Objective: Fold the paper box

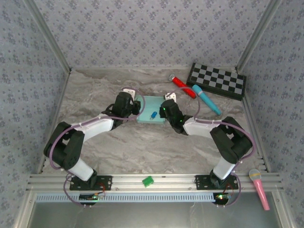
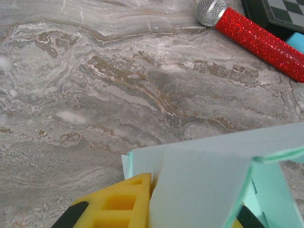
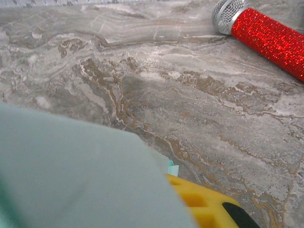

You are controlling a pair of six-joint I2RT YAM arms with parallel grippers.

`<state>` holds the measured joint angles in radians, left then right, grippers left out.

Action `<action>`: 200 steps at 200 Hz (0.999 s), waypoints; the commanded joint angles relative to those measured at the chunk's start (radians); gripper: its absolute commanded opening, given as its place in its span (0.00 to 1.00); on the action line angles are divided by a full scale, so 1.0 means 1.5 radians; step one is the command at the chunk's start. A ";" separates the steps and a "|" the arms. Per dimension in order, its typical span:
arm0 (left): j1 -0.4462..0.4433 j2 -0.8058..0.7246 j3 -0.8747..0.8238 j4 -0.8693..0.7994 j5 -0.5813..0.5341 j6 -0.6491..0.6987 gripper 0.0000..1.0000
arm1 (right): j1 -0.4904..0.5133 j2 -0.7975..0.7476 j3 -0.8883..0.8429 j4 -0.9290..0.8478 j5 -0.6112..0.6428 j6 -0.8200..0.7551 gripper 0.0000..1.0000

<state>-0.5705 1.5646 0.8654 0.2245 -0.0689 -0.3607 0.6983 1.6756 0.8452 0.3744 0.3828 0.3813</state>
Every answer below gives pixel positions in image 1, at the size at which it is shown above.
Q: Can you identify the red toy tube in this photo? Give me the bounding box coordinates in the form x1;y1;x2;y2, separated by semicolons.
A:
169;75;198;100

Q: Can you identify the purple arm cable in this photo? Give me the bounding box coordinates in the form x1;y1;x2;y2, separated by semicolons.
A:
166;86;257;209
49;86;146;208

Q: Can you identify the light blue paper box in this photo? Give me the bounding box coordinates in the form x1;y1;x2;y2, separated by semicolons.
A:
136;95;166;124

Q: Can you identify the pink toy microphone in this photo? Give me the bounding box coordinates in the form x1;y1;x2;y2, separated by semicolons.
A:
248;169;271;211

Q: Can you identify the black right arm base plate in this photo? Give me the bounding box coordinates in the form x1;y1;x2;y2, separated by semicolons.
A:
194;174;239;190

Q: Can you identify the aluminium front rail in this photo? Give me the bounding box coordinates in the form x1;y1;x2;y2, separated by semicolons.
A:
26;173;285;192

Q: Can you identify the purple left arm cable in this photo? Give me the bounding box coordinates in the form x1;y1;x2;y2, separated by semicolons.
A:
49;86;146;208

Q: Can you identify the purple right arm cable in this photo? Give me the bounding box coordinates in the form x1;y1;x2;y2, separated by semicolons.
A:
166;86;257;209

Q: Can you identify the aluminium frame post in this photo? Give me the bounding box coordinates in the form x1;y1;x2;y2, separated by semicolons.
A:
237;0;283;71

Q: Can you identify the blue toy microphone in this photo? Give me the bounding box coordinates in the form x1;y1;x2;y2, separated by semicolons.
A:
191;85;222;116

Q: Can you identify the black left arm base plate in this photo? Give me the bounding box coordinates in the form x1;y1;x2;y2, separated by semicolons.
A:
69;174;113;191

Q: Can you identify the aluminium side rail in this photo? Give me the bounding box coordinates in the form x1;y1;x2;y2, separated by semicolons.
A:
37;68;72;174
242;92;270;173

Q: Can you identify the slotted grey cable duct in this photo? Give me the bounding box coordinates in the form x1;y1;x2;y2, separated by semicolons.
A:
35;192;216;203

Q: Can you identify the black and grey chessboard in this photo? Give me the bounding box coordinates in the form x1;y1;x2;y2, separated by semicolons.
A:
186;62;247;102

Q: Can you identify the green plastic block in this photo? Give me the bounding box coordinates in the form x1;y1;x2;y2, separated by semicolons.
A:
142;175;154;188

